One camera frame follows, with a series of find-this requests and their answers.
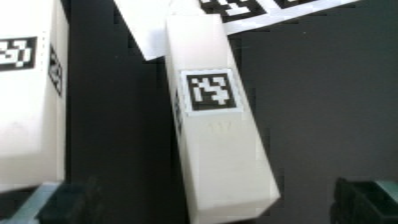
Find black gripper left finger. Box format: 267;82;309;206
0;181;103;224

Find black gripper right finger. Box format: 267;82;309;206
329;178;398;224

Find white leg with tag middle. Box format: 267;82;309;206
166;15;281;224

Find white leg with tag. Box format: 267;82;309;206
166;15;281;224
0;0;70;193

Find white leg with tag left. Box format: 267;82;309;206
0;0;70;193

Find tag marker base plate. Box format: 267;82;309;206
114;0;359;61

